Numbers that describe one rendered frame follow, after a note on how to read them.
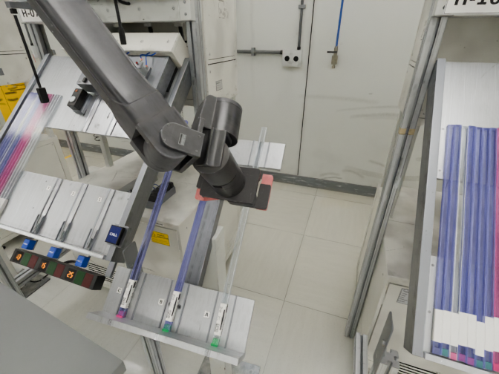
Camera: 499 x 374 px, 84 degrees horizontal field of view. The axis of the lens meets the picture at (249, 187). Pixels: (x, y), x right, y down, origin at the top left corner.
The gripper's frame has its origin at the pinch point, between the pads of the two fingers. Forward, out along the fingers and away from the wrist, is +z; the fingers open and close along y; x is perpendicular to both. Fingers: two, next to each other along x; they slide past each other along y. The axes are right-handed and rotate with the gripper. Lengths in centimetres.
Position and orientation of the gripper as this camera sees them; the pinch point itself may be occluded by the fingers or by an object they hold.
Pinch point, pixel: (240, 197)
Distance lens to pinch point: 57.5
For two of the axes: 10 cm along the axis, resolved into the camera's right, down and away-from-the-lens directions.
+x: -2.1, 9.3, -3.1
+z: 2.0, 3.5, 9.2
